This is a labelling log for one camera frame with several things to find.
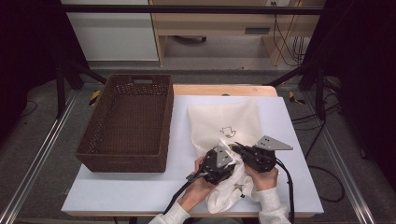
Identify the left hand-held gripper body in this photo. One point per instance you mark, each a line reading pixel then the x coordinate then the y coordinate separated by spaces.
pixel 214 168

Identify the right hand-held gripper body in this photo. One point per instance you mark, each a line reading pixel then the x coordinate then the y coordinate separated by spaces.
pixel 260 158

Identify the white garment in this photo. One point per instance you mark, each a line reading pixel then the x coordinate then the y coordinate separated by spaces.
pixel 230 189

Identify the brown woven basket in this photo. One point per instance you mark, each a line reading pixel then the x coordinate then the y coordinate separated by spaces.
pixel 130 124

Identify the person's right hand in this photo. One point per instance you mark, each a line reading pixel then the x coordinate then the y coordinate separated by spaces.
pixel 264 180

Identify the person's left hand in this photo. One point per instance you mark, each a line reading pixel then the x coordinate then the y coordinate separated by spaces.
pixel 194 193

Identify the yellow black tape strip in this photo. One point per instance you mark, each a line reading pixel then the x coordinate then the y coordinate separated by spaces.
pixel 292 97
pixel 94 98

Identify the black metal stand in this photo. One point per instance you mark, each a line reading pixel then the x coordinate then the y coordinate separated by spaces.
pixel 320 93
pixel 60 93

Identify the pale board on table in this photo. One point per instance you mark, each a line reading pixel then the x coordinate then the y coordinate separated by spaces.
pixel 124 193

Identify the light wooden desk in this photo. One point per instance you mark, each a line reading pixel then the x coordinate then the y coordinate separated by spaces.
pixel 211 23

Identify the black curtain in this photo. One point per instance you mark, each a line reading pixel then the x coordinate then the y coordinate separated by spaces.
pixel 367 62
pixel 28 46

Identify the black horizontal bar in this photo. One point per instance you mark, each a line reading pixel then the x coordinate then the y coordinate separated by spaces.
pixel 186 9

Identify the white cabinet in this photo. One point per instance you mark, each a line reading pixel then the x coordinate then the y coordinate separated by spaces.
pixel 115 37

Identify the aluminium floor rail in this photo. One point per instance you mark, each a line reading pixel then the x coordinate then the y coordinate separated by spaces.
pixel 40 155
pixel 345 174

